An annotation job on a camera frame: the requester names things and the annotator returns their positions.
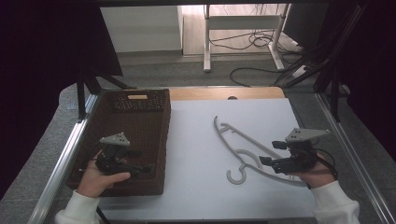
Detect black curtain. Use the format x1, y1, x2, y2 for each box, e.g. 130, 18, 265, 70
281, 0, 396, 153
0, 0, 124, 200

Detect white desk frame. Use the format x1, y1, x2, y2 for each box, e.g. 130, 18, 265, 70
203, 3, 292, 74

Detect brown woven basket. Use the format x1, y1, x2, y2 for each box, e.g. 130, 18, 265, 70
65, 88, 172, 198

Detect person's right hand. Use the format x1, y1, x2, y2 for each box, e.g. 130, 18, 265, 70
291, 154, 339, 189

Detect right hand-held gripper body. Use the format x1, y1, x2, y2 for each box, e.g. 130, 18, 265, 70
272, 127, 332, 175

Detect aluminium rail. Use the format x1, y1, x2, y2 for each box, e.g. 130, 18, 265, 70
315, 92, 396, 224
27, 92, 101, 224

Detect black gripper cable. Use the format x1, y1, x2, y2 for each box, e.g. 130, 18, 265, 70
313, 147, 340, 182

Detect white power strip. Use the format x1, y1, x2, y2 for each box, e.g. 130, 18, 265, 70
291, 64, 308, 79

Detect grey plastic clothes hanger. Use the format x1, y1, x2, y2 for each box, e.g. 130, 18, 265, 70
213, 115, 308, 188

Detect wooden table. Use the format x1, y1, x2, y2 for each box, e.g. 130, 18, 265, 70
124, 86, 286, 102

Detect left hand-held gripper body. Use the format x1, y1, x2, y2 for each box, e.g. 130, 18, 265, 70
94, 132, 138, 175

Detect white table mat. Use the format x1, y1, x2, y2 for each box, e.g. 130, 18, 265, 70
98, 97, 316, 220

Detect black floor cables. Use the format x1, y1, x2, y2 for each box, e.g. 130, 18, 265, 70
208, 29, 316, 88

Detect person's left hand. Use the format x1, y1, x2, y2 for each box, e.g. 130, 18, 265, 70
76, 150, 132, 199

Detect black metal stand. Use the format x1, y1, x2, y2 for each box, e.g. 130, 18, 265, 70
76, 69, 138, 121
312, 66, 351, 123

